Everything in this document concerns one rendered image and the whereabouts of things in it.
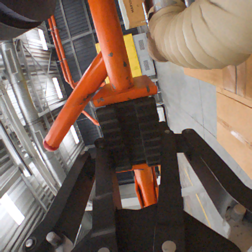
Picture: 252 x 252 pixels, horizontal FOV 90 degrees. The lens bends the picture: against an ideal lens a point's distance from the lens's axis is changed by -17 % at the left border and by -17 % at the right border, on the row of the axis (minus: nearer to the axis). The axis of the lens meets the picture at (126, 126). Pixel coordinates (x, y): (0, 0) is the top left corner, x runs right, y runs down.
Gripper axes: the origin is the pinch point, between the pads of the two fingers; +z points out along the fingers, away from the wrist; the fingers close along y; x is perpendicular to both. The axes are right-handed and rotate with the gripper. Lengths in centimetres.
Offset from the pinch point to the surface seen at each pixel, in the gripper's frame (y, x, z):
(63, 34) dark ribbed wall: -389, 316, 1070
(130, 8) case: 17, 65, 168
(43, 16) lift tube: -7.6, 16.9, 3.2
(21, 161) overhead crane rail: -199, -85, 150
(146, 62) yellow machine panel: 78, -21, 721
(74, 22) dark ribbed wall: -289, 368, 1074
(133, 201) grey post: -53, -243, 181
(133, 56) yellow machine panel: 25, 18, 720
